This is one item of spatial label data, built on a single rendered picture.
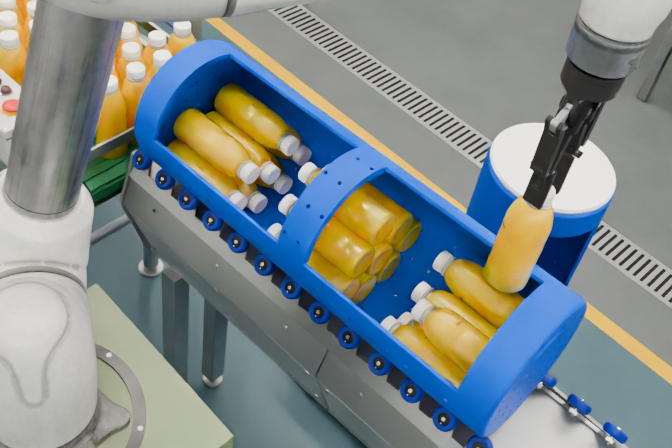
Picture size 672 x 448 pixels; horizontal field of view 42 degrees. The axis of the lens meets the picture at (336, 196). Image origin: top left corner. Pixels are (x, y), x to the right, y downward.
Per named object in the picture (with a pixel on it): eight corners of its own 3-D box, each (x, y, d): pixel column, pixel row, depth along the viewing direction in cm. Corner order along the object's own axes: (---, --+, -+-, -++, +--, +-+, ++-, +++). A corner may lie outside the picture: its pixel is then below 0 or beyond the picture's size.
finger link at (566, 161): (554, 148, 119) (557, 145, 120) (539, 183, 124) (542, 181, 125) (572, 159, 118) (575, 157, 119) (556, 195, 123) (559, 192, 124)
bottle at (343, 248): (352, 285, 155) (281, 228, 162) (378, 258, 157) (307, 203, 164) (348, 270, 149) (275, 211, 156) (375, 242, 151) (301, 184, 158)
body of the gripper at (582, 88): (608, 88, 102) (581, 147, 109) (641, 62, 107) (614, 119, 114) (555, 57, 105) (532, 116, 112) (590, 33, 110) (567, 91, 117)
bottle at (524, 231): (522, 262, 138) (558, 181, 126) (529, 296, 134) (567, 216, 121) (480, 258, 138) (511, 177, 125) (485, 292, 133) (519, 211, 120)
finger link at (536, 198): (558, 171, 116) (555, 173, 116) (542, 207, 121) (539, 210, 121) (540, 159, 117) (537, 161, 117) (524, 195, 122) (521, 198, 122)
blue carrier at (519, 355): (468, 465, 147) (502, 387, 125) (141, 181, 182) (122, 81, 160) (563, 359, 161) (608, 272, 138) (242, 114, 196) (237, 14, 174)
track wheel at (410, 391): (426, 389, 150) (430, 387, 152) (407, 372, 152) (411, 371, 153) (412, 409, 151) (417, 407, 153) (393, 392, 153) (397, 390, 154)
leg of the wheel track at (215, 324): (211, 391, 255) (219, 255, 211) (198, 379, 258) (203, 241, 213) (226, 380, 259) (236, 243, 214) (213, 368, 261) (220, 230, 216)
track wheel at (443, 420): (460, 417, 147) (464, 415, 149) (440, 400, 149) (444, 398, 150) (446, 438, 148) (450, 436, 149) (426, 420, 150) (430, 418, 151)
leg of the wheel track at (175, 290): (174, 420, 247) (173, 285, 203) (161, 407, 250) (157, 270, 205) (189, 408, 251) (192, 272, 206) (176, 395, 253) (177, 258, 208)
